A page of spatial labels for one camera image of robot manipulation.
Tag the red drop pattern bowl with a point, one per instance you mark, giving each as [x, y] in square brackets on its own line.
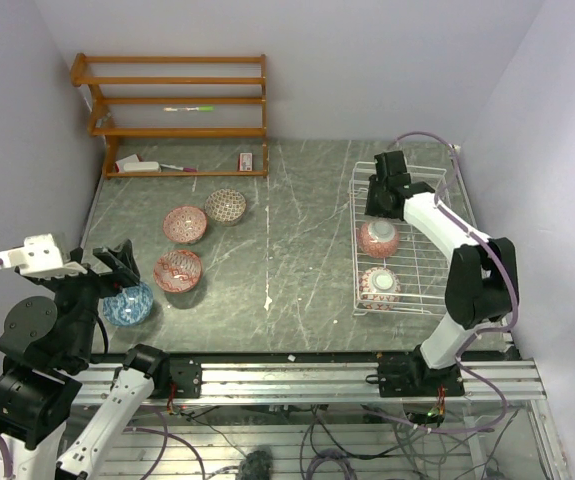
[185, 224]

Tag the aluminium rail base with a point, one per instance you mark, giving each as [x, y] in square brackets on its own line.
[318, 383]

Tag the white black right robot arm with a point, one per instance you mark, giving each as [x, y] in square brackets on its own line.
[482, 285]

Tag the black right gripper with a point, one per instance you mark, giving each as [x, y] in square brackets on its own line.
[372, 209]

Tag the pink white marker pen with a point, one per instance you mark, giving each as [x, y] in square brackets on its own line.
[178, 168]

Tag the white bowl red diamond outside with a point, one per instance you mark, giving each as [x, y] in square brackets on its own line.
[379, 289]

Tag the blue swirl pattern bowl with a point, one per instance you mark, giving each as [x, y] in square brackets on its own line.
[130, 307]

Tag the red white small box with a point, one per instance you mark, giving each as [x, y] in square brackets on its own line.
[245, 162]

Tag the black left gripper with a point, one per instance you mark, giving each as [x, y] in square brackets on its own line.
[121, 261]

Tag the wooden shelf rack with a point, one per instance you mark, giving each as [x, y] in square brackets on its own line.
[101, 123]

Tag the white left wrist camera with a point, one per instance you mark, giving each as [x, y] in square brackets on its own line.
[42, 256]

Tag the white wire dish rack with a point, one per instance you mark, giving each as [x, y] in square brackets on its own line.
[418, 265]

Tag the black leaf pattern bowl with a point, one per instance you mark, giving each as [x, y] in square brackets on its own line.
[378, 238]

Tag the green white marker pen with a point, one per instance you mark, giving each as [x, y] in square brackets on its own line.
[199, 108]

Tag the red diamond pattern bowl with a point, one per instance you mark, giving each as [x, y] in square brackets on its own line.
[177, 271]

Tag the brown flower grid bowl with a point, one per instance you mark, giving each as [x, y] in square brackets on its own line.
[226, 206]

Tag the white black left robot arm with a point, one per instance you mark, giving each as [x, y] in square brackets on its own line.
[46, 342]

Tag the white eraser block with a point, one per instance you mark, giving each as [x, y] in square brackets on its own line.
[142, 167]

